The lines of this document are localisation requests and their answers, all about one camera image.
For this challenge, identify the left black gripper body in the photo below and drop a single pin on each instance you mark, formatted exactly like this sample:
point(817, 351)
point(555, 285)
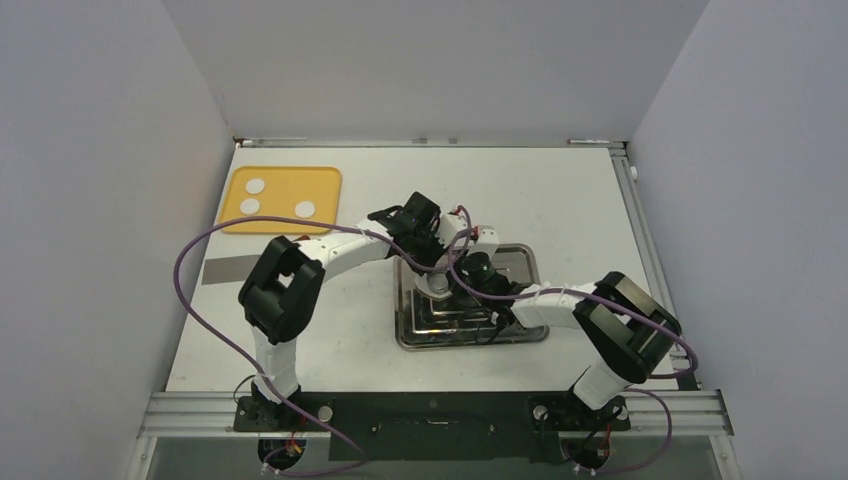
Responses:
point(428, 249)

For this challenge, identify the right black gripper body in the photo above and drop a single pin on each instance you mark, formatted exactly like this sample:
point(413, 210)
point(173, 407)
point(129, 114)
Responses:
point(459, 289)

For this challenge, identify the white dough piece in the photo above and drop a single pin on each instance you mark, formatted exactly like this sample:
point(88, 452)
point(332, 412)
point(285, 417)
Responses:
point(419, 283)

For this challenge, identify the stainless steel tray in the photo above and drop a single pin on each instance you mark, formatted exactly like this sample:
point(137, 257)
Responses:
point(462, 320)

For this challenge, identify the metal ring cutter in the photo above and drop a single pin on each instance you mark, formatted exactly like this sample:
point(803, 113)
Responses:
point(437, 286)

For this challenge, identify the scraper with red handle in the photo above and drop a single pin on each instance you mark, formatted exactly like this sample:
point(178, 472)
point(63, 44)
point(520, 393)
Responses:
point(228, 268)

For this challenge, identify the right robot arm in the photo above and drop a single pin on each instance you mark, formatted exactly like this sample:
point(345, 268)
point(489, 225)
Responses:
point(629, 330)

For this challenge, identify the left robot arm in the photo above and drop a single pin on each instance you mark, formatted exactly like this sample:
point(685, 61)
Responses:
point(280, 294)

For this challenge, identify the white dough disc right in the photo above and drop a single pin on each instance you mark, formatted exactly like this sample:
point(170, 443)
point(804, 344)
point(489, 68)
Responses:
point(305, 209)

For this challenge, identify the white dough disc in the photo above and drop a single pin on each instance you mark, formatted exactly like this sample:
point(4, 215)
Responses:
point(250, 206)
point(255, 186)
point(305, 209)

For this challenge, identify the white dough disc lower left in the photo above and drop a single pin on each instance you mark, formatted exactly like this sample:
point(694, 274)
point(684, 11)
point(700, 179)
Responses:
point(250, 206)

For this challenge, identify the white dough disc upper left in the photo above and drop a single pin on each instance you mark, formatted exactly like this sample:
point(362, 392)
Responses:
point(255, 186)

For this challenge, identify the yellow plastic tray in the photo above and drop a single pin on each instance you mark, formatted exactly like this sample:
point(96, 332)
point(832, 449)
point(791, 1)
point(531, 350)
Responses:
point(285, 187)

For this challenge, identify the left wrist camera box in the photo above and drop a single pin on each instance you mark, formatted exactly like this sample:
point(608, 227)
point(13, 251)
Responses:
point(450, 225)

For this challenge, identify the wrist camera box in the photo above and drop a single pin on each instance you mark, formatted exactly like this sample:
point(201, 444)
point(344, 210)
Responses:
point(450, 225)
point(485, 240)

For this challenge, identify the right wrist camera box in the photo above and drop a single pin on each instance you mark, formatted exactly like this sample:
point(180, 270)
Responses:
point(485, 240)

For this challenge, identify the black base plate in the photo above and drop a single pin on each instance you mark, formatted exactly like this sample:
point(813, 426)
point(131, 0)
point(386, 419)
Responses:
point(429, 426)

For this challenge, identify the aluminium frame rail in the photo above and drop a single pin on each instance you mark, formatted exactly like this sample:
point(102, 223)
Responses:
point(650, 260)

